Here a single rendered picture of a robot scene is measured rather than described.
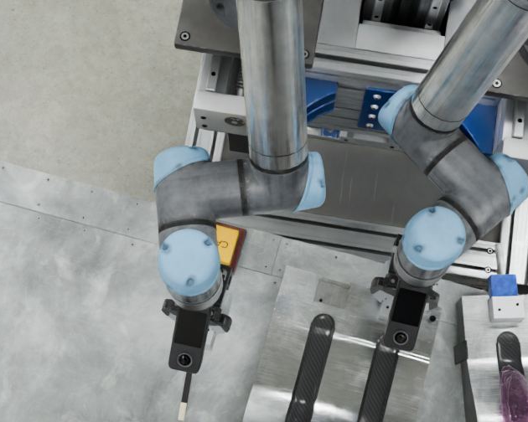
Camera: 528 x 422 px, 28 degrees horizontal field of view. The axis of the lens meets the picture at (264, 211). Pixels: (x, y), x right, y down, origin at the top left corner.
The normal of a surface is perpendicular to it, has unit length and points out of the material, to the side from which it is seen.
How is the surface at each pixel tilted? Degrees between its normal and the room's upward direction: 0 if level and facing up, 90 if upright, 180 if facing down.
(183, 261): 0
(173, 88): 0
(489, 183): 0
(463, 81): 71
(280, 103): 58
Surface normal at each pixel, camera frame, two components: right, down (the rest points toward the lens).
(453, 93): -0.38, 0.73
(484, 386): -0.01, -0.71
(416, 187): 0.00, -0.29
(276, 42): 0.15, 0.65
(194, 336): -0.11, 0.27
